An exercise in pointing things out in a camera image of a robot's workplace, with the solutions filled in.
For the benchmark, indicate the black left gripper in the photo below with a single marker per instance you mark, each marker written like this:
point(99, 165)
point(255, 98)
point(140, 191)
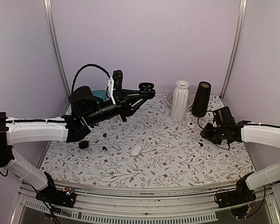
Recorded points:
point(127, 108)

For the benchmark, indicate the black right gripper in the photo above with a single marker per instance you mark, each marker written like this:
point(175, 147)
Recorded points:
point(206, 134)

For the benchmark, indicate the black earbud case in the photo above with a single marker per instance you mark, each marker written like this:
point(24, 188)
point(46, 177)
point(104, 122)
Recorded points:
point(83, 144)
point(147, 89)

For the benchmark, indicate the small white earbud case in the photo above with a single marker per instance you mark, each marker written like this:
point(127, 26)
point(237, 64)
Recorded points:
point(191, 124)

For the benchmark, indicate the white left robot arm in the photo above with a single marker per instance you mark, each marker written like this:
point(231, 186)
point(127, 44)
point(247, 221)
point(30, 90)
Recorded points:
point(86, 112)

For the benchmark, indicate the white oval charging case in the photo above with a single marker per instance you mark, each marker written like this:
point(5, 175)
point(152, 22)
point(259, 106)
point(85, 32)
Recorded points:
point(135, 151)

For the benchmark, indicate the black tall tumbler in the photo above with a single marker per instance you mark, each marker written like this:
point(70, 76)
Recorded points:
point(201, 99)

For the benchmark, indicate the white ribbed plate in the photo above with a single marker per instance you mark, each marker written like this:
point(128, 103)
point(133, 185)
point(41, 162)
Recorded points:
point(169, 101)

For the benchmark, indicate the white pleated vase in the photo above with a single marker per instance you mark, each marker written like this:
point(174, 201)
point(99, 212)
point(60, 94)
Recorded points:
point(179, 102)

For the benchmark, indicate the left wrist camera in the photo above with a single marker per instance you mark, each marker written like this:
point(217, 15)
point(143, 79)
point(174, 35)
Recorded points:
point(114, 86)

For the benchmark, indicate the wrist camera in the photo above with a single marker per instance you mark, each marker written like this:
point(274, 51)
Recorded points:
point(223, 117)
point(114, 86)

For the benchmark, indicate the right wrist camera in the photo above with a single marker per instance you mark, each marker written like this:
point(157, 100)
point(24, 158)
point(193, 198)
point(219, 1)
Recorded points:
point(223, 117)

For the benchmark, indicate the aluminium front rail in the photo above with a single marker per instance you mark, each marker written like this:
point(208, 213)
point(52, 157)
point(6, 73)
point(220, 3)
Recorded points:
point(177, 205)

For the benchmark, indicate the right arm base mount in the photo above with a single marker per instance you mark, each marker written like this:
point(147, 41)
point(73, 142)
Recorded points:
point(240, 195)

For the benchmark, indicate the aluminium corner post left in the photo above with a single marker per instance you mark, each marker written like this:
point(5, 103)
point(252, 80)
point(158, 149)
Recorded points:
point(54, 40)

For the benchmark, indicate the aluminium corner post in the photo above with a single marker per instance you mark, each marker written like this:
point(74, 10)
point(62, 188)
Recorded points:
point(54, 40)
point(234, 50)

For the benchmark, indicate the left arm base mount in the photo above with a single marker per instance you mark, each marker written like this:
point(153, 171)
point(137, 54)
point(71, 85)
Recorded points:
point(62, 197)

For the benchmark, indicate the aluminium corner post right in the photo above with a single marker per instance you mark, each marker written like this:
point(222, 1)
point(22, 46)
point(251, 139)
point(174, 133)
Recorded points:
point(234, 50)

